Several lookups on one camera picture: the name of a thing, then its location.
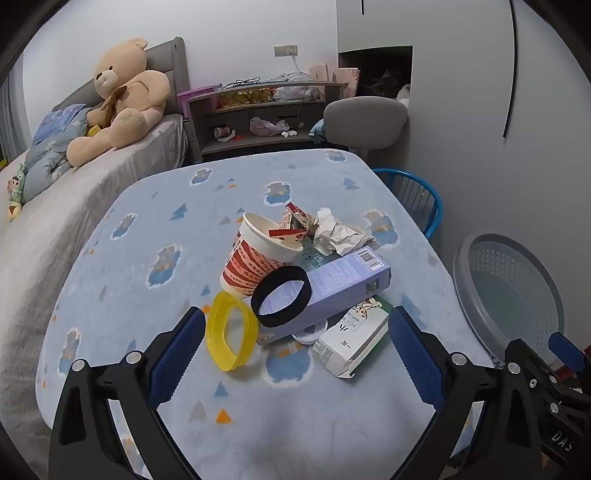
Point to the pink storage box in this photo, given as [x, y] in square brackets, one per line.
[198, 99]

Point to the pink plastic bag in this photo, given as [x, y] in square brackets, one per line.
[265, 127]

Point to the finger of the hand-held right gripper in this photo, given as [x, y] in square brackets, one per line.
[568, 353]
[561, 392]

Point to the pale pink box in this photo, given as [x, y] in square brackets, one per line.
[322, 73]

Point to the grey bed headboard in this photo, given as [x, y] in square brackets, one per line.
[168, 57]

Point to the wall socket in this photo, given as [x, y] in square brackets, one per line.
[286, 50]

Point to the grey perforated plastic basket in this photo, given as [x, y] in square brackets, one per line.
[508, 286]

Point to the white milk carton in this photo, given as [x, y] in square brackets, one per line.
[341, 346]

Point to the yellow gold package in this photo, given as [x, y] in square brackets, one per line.
[244, 96]

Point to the bed with grey cover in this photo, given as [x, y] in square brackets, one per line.
[69, 198]

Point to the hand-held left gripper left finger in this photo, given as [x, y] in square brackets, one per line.
[178, 355]

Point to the small plush doll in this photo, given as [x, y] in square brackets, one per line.
[14, 189]

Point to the red white snack wrapper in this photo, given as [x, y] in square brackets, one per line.
[291, 235]

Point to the white paper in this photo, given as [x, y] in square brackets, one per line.
[341, 233]

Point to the beige teddy bear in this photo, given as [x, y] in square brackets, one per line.
[134, 92]

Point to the grey curtain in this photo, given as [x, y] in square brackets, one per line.
[11, 120]

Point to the teal cloth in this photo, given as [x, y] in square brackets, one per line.
[318, 129]

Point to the blue metal child chair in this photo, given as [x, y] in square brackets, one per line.
[436, 207]

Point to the blue printed pillow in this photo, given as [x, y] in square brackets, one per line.
[60, 124]

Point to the purple cardboard box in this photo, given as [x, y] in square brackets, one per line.
[341, 281]

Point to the dark clothes in niche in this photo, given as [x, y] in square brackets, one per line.
[383, 85]

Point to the small red white cup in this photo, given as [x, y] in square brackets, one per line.
[224, 134]

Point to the pink book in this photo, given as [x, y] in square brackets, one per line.
[347, 77]

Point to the yellow toy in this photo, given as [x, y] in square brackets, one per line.
[93, 130]

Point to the grey shelf unit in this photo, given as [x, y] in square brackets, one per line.
[258, 143]

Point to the white round lid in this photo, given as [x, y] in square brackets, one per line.
[314, 334]

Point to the grey swivel chair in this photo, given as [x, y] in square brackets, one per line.
[364, 120]

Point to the red white paper cup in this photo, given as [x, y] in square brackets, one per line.
[249, 263]

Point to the blue patterned pillow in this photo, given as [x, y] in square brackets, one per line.
[44, 170]

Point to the white plastic bag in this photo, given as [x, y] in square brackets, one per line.
[295, 87]

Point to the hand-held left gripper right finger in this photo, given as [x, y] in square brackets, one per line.
[415, 355]

